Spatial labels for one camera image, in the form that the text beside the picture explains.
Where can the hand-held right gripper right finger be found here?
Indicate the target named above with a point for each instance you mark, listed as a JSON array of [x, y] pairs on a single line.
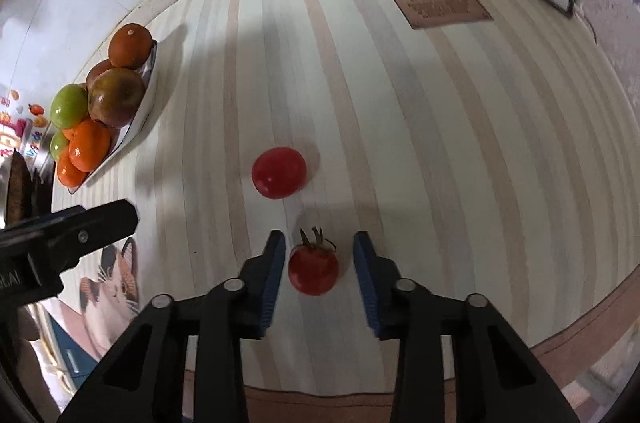
[[367, 288]]

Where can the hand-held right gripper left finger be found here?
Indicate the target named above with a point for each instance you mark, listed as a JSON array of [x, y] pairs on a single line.
[[274, 283]]

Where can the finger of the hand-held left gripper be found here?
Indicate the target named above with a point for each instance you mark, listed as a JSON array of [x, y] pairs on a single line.
[[100, 220]]

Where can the cherry tomato with stem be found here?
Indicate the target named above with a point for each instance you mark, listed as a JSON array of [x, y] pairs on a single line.
[[313, 270]]

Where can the large orange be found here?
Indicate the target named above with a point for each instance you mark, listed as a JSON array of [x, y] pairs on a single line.
[[69, 175]]

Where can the medium orange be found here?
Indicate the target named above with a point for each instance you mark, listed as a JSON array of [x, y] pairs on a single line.
[[89, 144]]

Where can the green apple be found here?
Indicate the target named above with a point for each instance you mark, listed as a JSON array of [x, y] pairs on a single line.
[[57, 145], [69, 105]]

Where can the floral ceramic plate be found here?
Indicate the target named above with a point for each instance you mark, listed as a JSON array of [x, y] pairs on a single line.
[[135, 123]]

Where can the brownish red apple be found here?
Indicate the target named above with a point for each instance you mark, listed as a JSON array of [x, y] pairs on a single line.
[[116, 97], [97, 73]]

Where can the dark brownish tangerine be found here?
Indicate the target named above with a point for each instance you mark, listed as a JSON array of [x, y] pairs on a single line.
[[130, 45]]

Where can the cat print placemat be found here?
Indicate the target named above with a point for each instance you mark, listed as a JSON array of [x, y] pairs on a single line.
[[112, 298]]

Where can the stemless cherry tomato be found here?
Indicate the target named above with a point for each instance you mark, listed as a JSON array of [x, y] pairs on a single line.
[[278, 173]]

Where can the striped beige tablecloth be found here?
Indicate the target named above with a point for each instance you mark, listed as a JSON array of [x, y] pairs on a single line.
[[400, 153]]

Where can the brown tablecloth label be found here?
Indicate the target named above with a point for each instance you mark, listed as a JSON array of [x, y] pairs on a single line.
[[440, 8]]

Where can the colourful wall stickers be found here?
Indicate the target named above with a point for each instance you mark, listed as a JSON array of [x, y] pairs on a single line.
[[12, 128]]

